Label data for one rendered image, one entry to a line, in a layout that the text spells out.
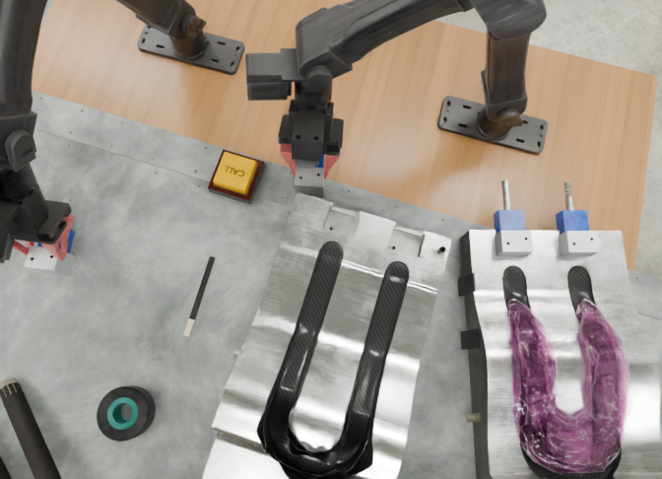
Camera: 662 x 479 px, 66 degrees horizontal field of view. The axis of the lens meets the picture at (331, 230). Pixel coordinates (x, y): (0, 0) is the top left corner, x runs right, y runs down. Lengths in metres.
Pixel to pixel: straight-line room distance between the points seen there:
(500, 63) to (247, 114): 0.47
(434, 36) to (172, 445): 0.89
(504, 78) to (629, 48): 1.55
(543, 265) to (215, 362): 0.57
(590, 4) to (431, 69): 1.41
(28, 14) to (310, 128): 0.37
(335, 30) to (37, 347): 0.69
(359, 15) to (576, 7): 1.76
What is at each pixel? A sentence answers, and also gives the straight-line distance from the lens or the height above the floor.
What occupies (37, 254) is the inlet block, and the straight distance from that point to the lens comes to 0.96.
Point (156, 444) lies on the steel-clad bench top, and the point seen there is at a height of 0.80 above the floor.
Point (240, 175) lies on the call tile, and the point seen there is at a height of 0.84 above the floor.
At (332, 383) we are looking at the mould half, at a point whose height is 0.91.
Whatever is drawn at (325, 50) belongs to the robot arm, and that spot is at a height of 1.11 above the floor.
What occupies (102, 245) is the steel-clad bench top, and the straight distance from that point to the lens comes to 0.98.
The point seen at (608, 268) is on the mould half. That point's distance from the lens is 0.97.
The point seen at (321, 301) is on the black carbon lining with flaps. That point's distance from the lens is 0.81.
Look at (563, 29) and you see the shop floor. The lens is 2.30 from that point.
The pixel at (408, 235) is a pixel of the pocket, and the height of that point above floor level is 0.86.
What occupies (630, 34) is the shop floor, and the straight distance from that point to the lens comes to 2.41.
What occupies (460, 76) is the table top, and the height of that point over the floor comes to 0.80.
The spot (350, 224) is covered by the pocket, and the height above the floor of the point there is 0.86.
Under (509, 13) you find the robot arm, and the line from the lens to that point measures 0.67.
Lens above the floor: 1.68
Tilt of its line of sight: 75 degrees down
